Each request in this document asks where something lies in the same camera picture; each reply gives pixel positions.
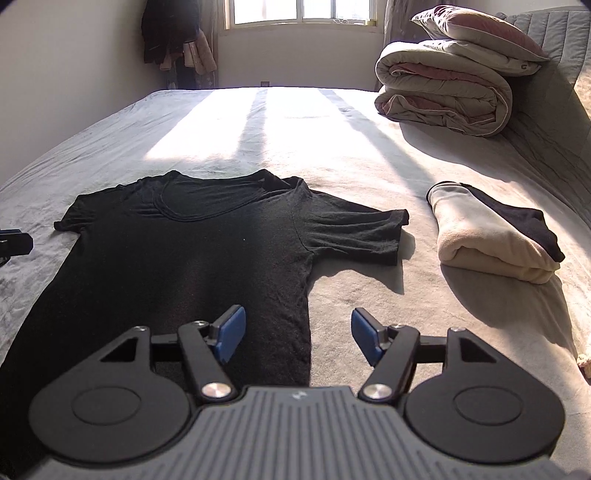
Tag window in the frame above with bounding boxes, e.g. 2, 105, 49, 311
223, 0, 378, 30

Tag black t-shirt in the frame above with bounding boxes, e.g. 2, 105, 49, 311
1, 170, 409, 477

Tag pink beige pillow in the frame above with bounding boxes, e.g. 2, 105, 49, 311
412, 4, 549, 62

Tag hanging dark clothes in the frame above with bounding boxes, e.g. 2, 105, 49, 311
140, 0, 217, 75

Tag grey quilted headboard cover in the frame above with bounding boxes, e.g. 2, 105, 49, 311
503, 6, 590, 223

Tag grey bed sheet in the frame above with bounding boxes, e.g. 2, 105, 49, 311
1, 87, 590, 469

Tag folded beige pink quilt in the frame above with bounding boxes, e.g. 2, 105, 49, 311
375, 42, 513, 137

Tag folded cream black garment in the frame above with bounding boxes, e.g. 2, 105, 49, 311
426, 181, 565, 284

